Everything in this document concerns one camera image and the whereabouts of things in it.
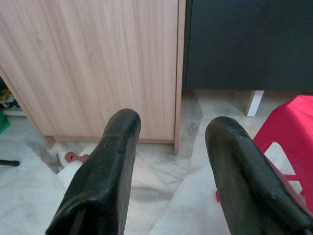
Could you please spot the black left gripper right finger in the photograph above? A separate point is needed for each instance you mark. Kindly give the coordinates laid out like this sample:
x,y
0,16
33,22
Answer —
x,y
244,186

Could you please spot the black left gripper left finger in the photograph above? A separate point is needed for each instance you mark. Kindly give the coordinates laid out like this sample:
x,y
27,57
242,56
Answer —
x,y
105,183

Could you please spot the small red dumbbell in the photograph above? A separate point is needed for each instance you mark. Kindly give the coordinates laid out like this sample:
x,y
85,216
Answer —
x,y
71,156

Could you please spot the red plastic stool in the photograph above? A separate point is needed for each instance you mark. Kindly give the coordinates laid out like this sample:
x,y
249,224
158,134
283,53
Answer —
x,y
291,122

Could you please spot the white console leg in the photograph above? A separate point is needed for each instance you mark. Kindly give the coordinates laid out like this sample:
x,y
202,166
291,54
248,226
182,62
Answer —
x,y
254,104

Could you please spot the green bag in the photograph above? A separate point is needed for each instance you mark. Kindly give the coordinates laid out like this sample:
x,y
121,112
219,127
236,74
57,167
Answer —
x,y
3,123

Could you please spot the light wooden cabinet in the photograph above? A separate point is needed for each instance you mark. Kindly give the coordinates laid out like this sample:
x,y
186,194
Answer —
x,y
85,61

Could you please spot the black low TV console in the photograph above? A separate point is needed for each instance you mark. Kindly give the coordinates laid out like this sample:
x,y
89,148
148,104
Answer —
x,y
244,44

